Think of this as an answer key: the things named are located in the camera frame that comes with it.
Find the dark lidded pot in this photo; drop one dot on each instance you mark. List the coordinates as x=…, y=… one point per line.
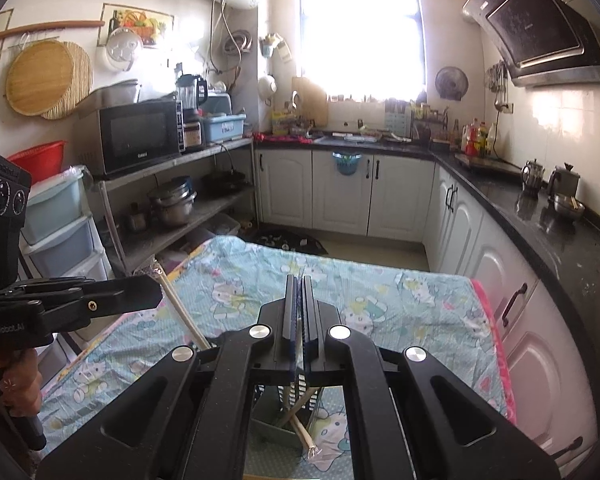
x=564, y=182

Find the white hanging wall holder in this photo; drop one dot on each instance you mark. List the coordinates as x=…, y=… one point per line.
x=275, y=47

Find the white switch socket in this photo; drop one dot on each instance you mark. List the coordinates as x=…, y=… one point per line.
x=506, y=107

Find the fruit basket wall poster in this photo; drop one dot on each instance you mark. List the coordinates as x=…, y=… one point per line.
x=145, y=22

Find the wooden cutting board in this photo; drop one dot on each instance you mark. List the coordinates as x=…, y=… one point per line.
x=312, y=102

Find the grey small appliance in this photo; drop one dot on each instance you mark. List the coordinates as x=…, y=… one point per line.
x=220, y=104

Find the stacked steel pots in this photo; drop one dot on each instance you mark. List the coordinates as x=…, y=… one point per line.
x=172, y=205

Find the steel bowl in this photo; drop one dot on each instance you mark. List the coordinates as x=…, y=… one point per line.
x=569, y=207

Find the black slanted range hood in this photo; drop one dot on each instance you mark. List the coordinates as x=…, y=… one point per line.
x=535, y=25

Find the person's left hand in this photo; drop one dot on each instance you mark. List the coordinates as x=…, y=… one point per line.
x=22, y=380

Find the cartoon cat printed tablecloth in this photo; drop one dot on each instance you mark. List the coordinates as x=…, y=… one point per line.
x=380, y=300

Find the steel kettle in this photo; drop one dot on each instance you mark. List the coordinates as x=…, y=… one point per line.
x=532, y=177

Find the black kitchen countertop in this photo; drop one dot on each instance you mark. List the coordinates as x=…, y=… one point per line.
x=555, y=240

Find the round bamboo tray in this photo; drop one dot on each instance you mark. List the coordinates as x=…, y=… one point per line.
x=37, y=77

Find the red plastic basin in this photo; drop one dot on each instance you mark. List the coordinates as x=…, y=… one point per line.
x=40, y=157

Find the single chopstick pair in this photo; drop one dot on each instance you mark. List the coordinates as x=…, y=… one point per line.
x=185, y=317

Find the black microwave oven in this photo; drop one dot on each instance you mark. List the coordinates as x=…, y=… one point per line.
x=135, y=135

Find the metal dish rack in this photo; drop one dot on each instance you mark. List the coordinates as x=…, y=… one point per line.
x=430, y=125

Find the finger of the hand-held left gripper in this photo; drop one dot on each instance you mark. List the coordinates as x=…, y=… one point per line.
x=130, y=292
x=55, y=284

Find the white hanging pot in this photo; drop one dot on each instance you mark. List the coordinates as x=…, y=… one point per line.
x=267, y=86

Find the pale blue knife holder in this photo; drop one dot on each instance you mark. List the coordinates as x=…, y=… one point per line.
x=396, y=120

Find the pink blanket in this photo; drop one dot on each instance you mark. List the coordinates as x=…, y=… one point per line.
x=500, y=360

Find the dark floor mat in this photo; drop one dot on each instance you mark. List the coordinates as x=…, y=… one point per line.
x=285, y=241

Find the black blender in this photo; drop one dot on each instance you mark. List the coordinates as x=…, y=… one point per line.
x=190, y=110

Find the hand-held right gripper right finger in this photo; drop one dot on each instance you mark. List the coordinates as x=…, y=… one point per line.
x=307, y=320

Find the white plastic steamer lid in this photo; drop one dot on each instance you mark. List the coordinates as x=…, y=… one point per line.
x=122, y=50

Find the small hanging kitchen tools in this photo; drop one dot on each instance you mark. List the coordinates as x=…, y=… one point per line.
x=496, y=77

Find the black frying pan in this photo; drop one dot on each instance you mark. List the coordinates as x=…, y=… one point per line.
x=225, y=181

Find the metal storage shelf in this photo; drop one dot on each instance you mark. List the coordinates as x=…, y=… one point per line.
x=180, y=160

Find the round woven straw mat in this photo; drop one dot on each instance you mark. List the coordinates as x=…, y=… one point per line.
x=82, y=80

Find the metal baking tray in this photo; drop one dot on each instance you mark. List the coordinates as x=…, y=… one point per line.
x=115, y=95

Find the pastel plastic drawer tower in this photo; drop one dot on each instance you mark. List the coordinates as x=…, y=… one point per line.
x=60, y=245

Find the green plastic utensil basket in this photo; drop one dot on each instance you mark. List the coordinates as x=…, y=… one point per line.
x=270, y=420

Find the blue plastic dish box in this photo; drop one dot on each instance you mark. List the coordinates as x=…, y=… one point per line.
x=225, y=129

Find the small wall fan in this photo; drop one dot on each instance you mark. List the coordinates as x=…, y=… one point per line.
x=451, y=82

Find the kitchen window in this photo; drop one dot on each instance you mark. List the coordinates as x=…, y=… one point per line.
x=360, y=30

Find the cluster of condiment bottles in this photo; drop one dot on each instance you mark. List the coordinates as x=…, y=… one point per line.
x=475, y=140

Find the blue hanging plastic bin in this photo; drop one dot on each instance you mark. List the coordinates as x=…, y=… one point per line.
x=346, y=166

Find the wooden rolling pin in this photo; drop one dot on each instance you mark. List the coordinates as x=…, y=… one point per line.
x=55, y=26

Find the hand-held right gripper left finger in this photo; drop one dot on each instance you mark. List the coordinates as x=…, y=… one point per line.
x=294, y=320

